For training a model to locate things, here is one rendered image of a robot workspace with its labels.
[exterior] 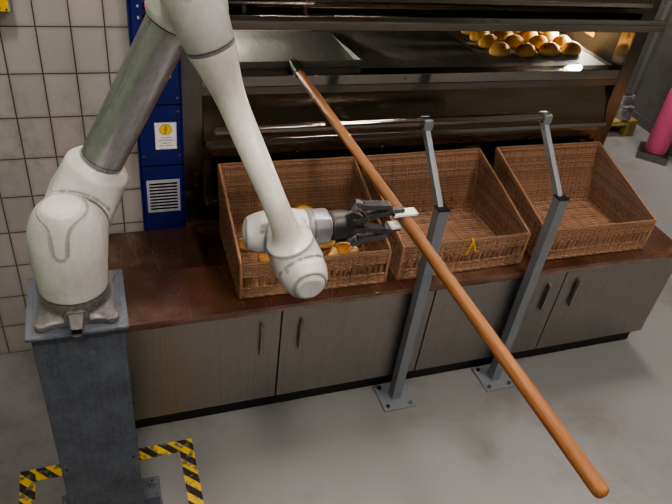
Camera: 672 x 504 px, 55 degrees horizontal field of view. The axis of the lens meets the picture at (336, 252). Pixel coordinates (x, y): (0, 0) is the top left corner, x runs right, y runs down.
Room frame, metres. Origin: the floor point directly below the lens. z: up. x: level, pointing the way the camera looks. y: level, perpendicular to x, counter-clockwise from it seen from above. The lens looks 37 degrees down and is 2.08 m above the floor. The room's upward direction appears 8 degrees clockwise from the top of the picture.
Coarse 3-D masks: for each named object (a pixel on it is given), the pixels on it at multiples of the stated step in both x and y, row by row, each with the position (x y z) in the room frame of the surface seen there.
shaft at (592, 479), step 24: (312, 96) 2.04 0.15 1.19; (336, 120) 1.86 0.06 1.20; (384, 192) 1.49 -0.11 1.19; (432, 264) 1.22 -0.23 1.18; (456, 288) 1.13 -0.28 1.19; (480, 312) 1.06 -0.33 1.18; (504, 360) 0.93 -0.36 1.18; (528, 384) 0.87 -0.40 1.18; (552, 432) 0.77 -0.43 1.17; (576, 456) 0.72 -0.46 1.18; (600, 480) 0.68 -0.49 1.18
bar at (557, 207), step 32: (224, 128) 1.76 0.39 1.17; (288, 128) 1.84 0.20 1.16; (320, 128) 1.88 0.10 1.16; (352, 128) 1.93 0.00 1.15; (544, 128) 2.21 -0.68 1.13; (544, 224) 2.04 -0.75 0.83; (544, 256) 2.02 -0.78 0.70; (416, 288) 1.84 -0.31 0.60; (416, 320) 1.82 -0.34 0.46; (512, 320) 2.02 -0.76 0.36; (384, 384) 1.90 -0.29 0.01; (512, 384) 2.00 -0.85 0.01
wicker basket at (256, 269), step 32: (288, 160) 2.19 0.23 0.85; (320, 160) 2.24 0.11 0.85; (352, 160) 2.29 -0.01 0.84; (224, 192) 1.96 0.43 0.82; (288, 192) 2.16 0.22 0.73; (320, 192) 2.21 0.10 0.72; (352, 192) 2.26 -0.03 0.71; (224, 224) 1.94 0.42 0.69; (256, 256) 1.91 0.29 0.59; (352, 256) 1.81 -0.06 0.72; (384, 256) 1.86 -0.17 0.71; (256, 288) 1.69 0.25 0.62
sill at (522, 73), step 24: (264, 72) 2.22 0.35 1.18; (288, 72) 2.25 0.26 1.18; (312, 72) 2.28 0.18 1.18; (336, 72) 2.32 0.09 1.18; (360, 72) 2.35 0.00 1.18; (384, 72) 2.39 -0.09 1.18; (408, 72) 2.42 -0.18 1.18; (432, 72) 2.46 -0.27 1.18; (456, 72) 2.50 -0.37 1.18; (480, 72) 2.54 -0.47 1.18; (504, 72) 2.58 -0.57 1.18; (528, 72) 2.63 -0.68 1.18; (552, 72) 2.67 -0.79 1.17; (576, 72) 2.72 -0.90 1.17; (600, 72) 2.77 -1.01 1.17
